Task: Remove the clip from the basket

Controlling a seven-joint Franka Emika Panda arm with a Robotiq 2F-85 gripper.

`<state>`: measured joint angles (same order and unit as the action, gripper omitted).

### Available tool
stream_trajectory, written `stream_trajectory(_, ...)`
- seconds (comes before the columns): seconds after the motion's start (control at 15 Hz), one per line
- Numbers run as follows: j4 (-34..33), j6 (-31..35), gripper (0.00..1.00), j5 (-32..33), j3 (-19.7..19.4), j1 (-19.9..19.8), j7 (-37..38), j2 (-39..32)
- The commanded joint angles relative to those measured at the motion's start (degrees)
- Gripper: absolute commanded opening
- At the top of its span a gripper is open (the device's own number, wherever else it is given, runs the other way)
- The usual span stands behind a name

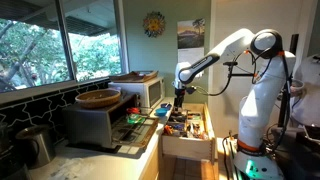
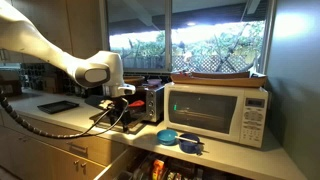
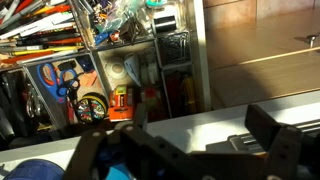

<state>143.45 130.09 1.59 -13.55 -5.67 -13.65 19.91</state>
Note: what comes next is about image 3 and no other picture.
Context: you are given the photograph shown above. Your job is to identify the dark blue bowl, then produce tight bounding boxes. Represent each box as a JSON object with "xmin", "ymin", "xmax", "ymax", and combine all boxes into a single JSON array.
[{"xmin": 3, "ymin": 159, "xmax": 66, "ymax": 180}]

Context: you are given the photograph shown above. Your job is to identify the white open drawer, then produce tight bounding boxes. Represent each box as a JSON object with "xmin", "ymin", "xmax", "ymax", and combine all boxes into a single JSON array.
[{"xmin": 0, "ymin": 0, "xmax": 213, "ymax": 149}]

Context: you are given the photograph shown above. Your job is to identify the white tape roll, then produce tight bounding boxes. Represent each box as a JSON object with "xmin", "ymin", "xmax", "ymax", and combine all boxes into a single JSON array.
[{"xmin": 104, "ymin": 56, "xmax": 130, "ymax": 81}]

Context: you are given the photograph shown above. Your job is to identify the round colourful pin container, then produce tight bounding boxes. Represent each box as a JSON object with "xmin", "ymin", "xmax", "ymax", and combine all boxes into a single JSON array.
[{"xmin": 74, "ymin": 94, "xmax": 109, "ymax": 125}]

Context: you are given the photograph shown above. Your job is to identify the clear plastic bag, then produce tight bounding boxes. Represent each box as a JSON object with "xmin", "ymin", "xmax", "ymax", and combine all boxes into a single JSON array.
[{"xmin": 92, "ymin": 0, "xmax": 148, "ymax": 35}]

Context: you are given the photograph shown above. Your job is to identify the orange tape measure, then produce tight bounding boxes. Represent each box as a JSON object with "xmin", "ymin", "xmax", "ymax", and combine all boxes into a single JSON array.
[{"xmin": 108, "ymin": 84, "xmax": 136, "ymax": 123}]

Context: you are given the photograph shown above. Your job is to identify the black binder clips pile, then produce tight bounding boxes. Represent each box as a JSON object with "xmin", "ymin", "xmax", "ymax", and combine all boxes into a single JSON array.
[{"xmin": 157, "ymin": 32, "xmax": 192, "ymax": 66}]

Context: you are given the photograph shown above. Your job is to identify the metal cabinet knob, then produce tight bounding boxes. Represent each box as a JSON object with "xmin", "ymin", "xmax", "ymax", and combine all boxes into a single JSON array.
[{"xmin": 305, "ymin": 33, "xmax": 320, "ymax": 49}]

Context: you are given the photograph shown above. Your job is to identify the teal bowl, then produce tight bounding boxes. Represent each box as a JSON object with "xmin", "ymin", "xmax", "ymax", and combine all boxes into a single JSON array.
[{"xmin": 99, "ymin": 146, "xmax": 134, "ymax": 180}]

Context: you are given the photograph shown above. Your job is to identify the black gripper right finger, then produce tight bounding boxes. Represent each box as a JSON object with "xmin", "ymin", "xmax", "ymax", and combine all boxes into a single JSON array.
[{"xmin": 191, "ymin": 104, "xmax": 303, "ymax": 180}]

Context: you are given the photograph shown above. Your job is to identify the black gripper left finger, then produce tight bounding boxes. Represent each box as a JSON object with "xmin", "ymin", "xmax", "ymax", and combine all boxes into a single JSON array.
[{"xmin": 64, "ymin": 103, "xmax": 201, "ymax": 180}]

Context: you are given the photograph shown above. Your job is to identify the orange pen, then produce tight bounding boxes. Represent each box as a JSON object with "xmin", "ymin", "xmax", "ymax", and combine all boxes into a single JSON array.
[{"xmin": 0, "ymin": 49, "xmax": 55, "ymax": 65}]

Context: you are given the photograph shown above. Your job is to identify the yellow pencil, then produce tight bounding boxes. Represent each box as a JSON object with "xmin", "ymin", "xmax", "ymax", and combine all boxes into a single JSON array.
[{"xmin": 9, "ymin": 45, "xmax": 85, "ymax": 57}]

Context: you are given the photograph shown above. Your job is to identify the blue handled scissors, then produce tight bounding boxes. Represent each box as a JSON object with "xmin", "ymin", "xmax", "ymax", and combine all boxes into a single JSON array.
[{"xmin": 35, "ymin": 62, "xmax": 81, "ymax": 105}]

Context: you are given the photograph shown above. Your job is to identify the white triangular card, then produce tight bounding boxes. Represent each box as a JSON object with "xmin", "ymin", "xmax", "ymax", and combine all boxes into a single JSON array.
[{"xmin": 123, "ymin": 53, "xmax": 143, "ymax": 88}]

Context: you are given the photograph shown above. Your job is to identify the white pen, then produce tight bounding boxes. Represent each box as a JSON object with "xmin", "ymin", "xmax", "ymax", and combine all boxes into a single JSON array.
[{"xmin": 0, "ymin": 12, "xmax": 74, "ymax": 40}]

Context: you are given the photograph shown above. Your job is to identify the black thread spool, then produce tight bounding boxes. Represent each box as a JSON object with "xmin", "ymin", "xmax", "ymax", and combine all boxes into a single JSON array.
[{"xmin": 152, "ymin": 14, "xmax": 177, "ymax": 35}]

